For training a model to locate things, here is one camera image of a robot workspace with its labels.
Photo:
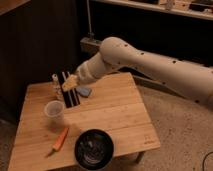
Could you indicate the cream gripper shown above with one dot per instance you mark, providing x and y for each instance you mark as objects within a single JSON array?
[{"x": 70, "y": 83}]

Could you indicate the black striped eraser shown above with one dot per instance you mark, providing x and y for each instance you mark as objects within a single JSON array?
[{"x": 70, "y": 98}]

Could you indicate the translucent ceramic cup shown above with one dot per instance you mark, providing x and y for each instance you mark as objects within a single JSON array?
[{"x": 54, "y": 110}]

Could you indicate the clear plastic bottle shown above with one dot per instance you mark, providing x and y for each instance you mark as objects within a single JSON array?
[{"x": 57, "y": 88}]

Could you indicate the vertical metal pole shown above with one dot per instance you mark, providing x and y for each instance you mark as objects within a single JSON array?
[{"x": 90, "y": 32}]

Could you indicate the orange carrot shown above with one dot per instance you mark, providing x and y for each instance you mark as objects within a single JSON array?
[{"x": 58, "y": 143}]

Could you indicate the wooden table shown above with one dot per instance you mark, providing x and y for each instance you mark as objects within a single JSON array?
[{"x": 114, "y": 106}]

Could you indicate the black bowl with spiral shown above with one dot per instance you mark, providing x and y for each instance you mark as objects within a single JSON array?
[{"x": 94, "y": 150}]

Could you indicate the wooden shelf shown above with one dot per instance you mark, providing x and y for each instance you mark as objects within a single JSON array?
[{"x": 187, "y": 8}]

